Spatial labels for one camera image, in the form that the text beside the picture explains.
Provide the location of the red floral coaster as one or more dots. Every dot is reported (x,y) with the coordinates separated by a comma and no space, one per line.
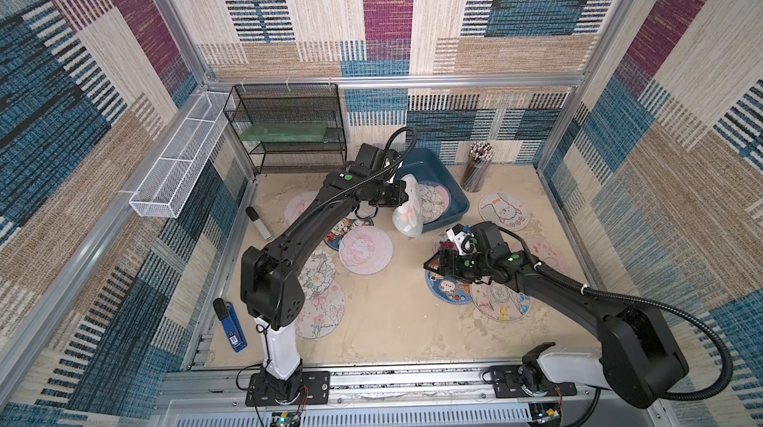
(443,242)

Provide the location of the white dog coaster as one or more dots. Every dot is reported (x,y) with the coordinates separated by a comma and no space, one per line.
(504,210)

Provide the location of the white daisy coaster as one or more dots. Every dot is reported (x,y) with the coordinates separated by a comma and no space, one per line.
(317,274)

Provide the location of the pink rabbit coaster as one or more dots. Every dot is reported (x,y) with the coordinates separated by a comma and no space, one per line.
(547,253)

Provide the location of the pink blossom coaster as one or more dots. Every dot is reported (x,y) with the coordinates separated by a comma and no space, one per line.
(322,314)

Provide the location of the blue handheld device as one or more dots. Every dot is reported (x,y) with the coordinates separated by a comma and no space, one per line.
(228,318)

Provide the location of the green bunny coaster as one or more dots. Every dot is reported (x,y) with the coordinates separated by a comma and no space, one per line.
(408,218)

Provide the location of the green board on shelf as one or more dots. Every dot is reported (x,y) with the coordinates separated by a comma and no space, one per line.
(288,132)

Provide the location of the black wire shelf rack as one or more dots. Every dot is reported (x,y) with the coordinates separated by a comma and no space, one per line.
(252,104)

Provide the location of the green flower outline coaster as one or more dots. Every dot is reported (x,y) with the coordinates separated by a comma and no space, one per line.
(435,201)

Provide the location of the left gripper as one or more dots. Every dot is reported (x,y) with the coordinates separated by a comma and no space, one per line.
(400,192)

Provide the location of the dark blue cartoon coaster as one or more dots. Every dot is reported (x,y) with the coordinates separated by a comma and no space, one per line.
(334,237)

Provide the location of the blue character coaster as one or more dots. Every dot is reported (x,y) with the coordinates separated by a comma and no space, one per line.
(448,290)

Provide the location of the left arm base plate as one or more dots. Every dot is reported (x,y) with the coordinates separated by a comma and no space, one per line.
(311,388)

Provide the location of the teal plastic storage box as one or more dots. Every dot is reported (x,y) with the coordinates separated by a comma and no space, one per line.
(427,167)

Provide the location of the cup of colored pencils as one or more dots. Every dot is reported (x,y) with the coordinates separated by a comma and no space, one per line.
(481,155)

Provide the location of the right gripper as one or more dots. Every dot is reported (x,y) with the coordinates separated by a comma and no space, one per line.
(447,263)

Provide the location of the pink kitty coaster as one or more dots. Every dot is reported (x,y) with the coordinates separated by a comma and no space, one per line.
(297,206)

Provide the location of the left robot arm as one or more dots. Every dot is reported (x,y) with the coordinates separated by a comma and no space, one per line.
(269,276)

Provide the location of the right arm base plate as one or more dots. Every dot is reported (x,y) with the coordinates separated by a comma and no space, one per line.
(508,381)

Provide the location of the white marker black cap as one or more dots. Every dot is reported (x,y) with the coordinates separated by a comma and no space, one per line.
(256,220)

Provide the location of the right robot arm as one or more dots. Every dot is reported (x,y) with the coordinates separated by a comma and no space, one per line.
(638,357)

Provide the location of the cream cartoon coaster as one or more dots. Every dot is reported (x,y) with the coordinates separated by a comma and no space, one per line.
(499,303)

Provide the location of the white wire mesh basket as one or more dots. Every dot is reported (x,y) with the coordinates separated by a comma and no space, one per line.
(166,188)

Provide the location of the pink unicorn coaster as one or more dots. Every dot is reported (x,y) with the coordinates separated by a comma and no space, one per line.
(366,250)

